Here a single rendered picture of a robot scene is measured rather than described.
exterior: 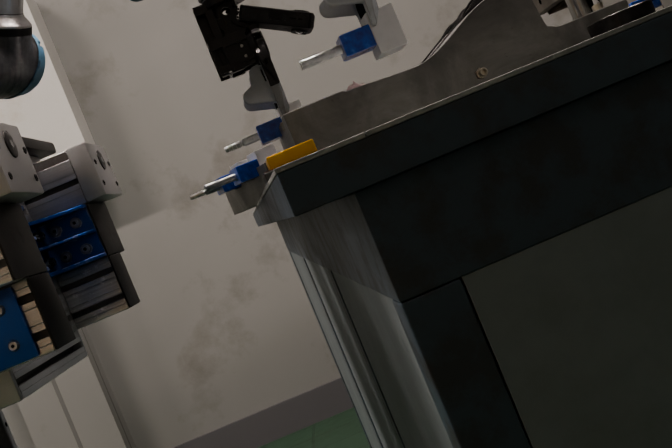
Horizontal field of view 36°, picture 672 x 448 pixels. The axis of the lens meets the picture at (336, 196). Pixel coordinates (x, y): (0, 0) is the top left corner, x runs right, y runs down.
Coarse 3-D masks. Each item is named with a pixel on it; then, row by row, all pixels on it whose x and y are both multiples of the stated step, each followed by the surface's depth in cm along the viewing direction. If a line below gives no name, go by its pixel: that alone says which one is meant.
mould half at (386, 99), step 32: (512, 0) 141; (480, 32) 140; (512, 32) 141; (544, 32) 141; (576, 32) 141; (448, 64) 140; (480, 64) 140; (512, 64) 140; (352, 96) 138; (384, 96) 139; (416, 96) 139; (448, 96) 140; (288, 128) 138; (320, 128) 138; (352, 128) 138
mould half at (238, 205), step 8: (256, 168) 170; (264, 168) 167; (248, 184) 177; (256, 184) 173; (264, 184) 170; (232, 192) 186; (240, 192) 182; (248, 192) 178; (256, 192) 175; (232, 200) 188; (240, 200) 184; (248, 200) 180; (256, 200) 176; (232, 208) 190; (240, 208) 185; (248, 208) 182
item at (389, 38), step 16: (384, 16) 127; (352, 32) 126; (368, 32) 127; (384, 32) 126; (400, 32) 127; (336, 48) 128; (352, 48) 126; (368, 48) 127; (384, 48) 126; (400, 48) 129; (304, 64) 127
